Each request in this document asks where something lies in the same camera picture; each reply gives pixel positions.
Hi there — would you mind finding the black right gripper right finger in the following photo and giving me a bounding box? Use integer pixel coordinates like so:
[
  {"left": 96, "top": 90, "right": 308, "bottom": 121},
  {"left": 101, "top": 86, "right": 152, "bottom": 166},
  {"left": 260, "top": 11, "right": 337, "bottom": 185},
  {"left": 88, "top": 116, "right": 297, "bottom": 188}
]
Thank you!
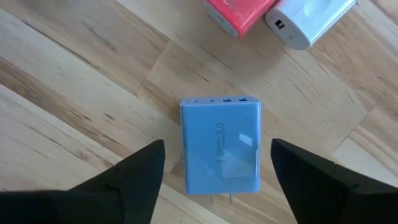
[{"left": 270, "top": 138, "right": 398, "bottom": 224}]

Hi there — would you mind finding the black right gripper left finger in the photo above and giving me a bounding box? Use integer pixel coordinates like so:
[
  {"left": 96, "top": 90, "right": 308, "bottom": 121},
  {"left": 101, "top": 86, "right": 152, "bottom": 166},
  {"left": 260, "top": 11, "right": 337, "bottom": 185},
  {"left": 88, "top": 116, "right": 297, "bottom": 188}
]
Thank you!
[{"left": 0, "top": 139, "right": 166, "bottom": 224}]

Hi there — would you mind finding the blue-grey multiport charger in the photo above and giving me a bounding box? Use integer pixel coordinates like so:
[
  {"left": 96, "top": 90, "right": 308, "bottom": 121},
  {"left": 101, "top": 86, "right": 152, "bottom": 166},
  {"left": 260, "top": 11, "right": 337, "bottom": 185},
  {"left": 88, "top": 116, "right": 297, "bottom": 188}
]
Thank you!
[{"left": 179, "top": 95, "right": 262, "bottom": 205}]

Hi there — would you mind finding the white small charger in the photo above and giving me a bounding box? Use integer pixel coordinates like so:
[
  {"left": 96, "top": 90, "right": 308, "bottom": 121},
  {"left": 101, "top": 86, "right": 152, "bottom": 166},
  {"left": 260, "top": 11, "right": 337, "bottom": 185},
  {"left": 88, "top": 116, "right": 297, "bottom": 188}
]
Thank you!
[{"left": 264, "top": 0, "right": 357, "bottom": 51}]

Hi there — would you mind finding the pink small charger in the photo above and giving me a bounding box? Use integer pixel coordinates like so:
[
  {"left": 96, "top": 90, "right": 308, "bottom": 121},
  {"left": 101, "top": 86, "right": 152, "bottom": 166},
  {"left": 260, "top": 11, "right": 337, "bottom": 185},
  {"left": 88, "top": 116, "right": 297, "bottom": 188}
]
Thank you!
[{"left": 203, "top": 0, "right": 277, "bottom": 40}]

